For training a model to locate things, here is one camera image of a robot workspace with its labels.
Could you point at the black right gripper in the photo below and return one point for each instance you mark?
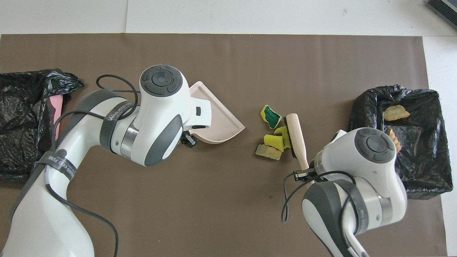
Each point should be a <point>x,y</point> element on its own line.
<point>313,172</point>

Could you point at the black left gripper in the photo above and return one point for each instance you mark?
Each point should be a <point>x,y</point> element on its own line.
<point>185,137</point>

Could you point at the pale pink plastic dustpan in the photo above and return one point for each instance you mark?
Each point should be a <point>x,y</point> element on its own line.
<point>221,121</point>

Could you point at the beige hand brush black bristles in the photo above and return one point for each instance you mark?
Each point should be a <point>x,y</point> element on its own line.
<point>298,139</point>

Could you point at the beige sponge chunk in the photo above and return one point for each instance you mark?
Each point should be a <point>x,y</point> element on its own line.
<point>267,152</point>

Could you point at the large yellow sponge piece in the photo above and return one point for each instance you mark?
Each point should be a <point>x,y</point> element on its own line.
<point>273,141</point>

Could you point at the small yellow sponge piece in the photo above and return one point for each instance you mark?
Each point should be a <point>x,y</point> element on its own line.
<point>282,134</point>

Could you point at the green and yellow sponge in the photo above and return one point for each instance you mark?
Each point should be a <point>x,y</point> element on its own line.
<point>272,117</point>

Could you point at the golden croissant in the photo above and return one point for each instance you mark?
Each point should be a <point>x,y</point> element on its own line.
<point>394,140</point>
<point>395,112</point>

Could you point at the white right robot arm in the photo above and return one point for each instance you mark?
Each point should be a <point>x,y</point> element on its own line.
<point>371,167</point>

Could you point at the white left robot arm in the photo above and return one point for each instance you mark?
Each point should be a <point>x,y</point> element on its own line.
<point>164,114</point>

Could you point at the black bag lined box bin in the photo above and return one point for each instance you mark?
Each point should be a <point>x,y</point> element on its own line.
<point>425,153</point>

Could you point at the pink plastic bin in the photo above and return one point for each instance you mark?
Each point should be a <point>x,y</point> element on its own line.
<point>55,105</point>

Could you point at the crumpled black trash bag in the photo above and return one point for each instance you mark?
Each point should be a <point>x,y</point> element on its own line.
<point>21,117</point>

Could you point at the brown paper table mat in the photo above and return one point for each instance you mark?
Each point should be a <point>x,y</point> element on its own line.
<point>232,200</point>

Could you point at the black ribbed device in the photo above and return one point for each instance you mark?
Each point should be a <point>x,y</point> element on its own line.
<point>444,10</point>

